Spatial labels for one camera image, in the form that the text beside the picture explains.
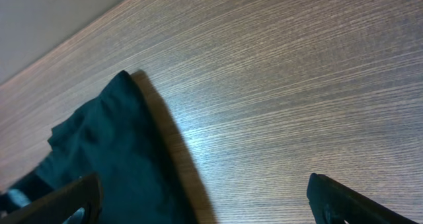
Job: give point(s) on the black shorts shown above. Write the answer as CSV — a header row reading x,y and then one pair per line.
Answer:
x,y
115,136

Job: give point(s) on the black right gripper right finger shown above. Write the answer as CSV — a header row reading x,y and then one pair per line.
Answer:
x,y
333,202

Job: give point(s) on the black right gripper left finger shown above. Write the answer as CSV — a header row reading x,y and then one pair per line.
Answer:
x,y
58,206

